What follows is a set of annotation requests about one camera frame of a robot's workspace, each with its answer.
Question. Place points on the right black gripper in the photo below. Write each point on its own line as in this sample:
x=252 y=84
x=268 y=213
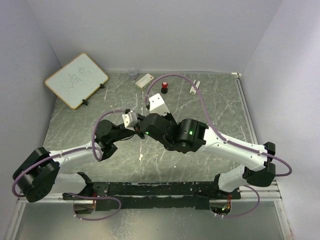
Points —
x=168 y=116

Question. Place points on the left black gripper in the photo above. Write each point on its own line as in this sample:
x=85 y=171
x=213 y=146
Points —
x=137 y=131

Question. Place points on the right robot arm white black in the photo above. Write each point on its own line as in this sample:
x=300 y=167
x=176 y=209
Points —
x=254 y=168

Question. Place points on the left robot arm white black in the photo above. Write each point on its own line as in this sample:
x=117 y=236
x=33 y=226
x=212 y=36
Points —
x=43 y=172

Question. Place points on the white clip tool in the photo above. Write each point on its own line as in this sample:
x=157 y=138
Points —
x=194 y=87

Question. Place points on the red black stamp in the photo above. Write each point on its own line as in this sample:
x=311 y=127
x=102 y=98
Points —
x=164 y=87

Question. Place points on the white green staples box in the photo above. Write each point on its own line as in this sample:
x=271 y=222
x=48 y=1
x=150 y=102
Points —
x=144 y=81

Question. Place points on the clear cup of paperclips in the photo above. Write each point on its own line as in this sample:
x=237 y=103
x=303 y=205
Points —
x=133 y=73

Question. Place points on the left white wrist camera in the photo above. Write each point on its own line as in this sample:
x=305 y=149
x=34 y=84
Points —
x=130 y=120

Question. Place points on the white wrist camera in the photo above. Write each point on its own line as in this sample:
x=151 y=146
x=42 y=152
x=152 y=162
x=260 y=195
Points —
x=130 y=120
x=157 y=105

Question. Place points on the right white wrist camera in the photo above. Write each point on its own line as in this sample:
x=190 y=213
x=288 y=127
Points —
x=157 y=105

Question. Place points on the small whiteboard yellow frame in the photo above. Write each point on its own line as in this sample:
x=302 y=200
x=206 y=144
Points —
x=77 y=80

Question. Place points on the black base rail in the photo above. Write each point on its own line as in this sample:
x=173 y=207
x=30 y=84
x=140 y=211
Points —
x=149 y=195

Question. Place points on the aluminium frame rail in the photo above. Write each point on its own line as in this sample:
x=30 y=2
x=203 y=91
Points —
x=270 y=193

